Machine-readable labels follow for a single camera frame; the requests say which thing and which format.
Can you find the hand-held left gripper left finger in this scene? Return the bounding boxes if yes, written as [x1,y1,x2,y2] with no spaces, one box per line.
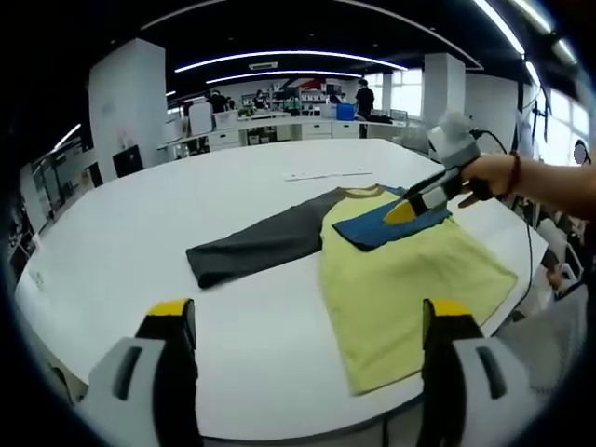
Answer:
[76,297,204,447]

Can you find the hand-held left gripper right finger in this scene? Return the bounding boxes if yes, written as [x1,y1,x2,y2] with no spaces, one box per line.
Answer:
[415,298,533,447]

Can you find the yellow-green grey blue garment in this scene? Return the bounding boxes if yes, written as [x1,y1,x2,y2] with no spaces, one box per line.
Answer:
[185,183,520,398]

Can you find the person's right hand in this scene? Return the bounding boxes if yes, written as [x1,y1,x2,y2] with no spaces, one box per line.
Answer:
[457,155,514,209]

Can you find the white office chair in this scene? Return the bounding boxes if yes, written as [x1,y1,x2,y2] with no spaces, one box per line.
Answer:
[400,123,432,154]

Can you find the white square pillar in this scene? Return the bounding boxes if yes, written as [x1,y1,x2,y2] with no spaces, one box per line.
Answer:
[88,37,168,171]
[422,51,467,128]

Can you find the grey mesh office chair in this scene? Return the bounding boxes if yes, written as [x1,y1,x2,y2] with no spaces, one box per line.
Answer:
[488,278,590,398]

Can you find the white flat table strip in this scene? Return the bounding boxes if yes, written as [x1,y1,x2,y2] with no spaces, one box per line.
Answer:
[283,170,374,183]

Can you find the straight ceiling light strip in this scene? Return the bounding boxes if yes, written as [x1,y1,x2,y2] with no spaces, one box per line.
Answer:
[473,0,528,56]

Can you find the long white counter cabinets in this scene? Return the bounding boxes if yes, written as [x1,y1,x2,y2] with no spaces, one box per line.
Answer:
[156,113,407,158]

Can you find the short ceiling light strip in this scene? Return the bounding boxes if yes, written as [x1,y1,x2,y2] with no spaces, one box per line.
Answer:
[206,69,365,86]

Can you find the long ceiling light strip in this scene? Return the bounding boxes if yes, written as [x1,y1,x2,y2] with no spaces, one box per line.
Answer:
[173,50,409,75]

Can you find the white boxy machine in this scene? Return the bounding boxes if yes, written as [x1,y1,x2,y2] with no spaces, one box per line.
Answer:
[187,101,216,137]

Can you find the red bead bracelet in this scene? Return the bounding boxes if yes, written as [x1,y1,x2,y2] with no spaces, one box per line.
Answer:
[506,152,523,197]

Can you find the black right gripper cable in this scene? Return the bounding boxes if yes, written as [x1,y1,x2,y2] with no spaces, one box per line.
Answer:
[468,129,535,300]

